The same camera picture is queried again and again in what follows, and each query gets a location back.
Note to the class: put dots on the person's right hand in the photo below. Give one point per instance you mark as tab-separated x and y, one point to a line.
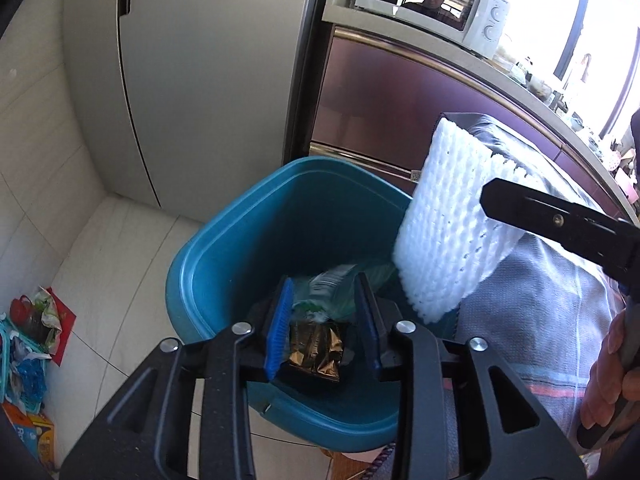
605	385

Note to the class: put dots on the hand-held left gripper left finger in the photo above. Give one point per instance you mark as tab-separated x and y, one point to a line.
280	330

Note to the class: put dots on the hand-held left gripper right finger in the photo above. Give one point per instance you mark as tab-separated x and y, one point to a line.
367	325

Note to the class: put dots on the white foam fruit net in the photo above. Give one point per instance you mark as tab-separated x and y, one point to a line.
440	220

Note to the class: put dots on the purple kitchen cabinet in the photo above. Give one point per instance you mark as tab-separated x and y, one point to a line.
375	100

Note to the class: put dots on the white microwave oven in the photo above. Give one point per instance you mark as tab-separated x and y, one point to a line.
492	10

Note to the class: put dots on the blue checkered tablecloth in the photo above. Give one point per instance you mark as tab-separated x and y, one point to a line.
540	320

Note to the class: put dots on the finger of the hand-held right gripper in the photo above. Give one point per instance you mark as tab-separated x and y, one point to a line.
540	215

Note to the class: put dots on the kitchen window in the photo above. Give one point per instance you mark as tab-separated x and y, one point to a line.
540	10

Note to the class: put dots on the colourful cardboard box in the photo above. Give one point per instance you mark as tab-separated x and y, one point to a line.
42	440

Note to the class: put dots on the blue plastic trash bin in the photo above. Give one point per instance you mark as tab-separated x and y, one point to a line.
225	270

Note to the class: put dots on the gold foil snack wrapper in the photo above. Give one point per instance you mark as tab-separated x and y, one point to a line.
315	350

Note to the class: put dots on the teal plastic bag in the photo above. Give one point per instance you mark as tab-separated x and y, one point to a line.
30	375

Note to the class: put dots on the silver refrigerator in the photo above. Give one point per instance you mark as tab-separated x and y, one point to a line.
200	85

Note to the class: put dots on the green plastic wrapper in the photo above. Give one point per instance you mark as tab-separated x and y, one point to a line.
330	280

